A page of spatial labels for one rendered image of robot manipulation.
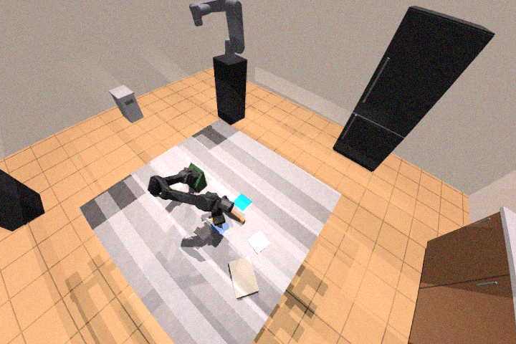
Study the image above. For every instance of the beige flat square block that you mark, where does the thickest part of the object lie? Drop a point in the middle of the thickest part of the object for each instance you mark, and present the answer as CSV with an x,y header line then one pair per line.
x,y
243,277

